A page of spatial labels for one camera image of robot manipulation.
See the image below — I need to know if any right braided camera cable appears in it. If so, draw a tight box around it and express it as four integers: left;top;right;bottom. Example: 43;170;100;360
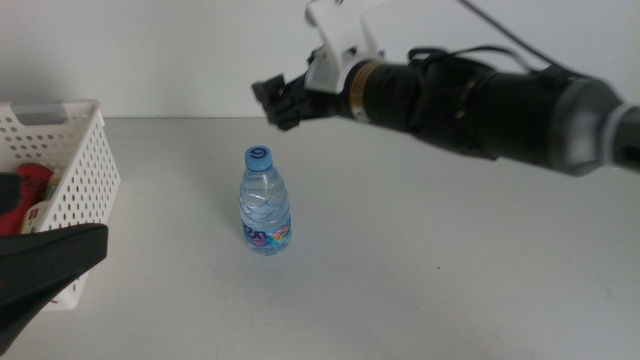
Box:
457;0;574;76

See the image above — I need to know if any clear water bottle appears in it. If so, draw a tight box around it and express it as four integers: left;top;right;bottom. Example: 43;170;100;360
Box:
238;145;293;257

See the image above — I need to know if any yellow tea bottle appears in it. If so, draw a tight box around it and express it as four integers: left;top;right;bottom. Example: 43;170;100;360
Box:
19;169;65;235

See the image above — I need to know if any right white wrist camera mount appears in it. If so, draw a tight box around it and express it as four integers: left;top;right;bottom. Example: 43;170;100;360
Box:
303;0;386;95

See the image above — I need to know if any red soda can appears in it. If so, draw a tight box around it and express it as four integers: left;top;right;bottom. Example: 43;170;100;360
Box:
0;162;55;237

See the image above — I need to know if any white perforated plastic basket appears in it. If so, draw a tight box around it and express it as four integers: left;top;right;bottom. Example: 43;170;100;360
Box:
0;99;122;312

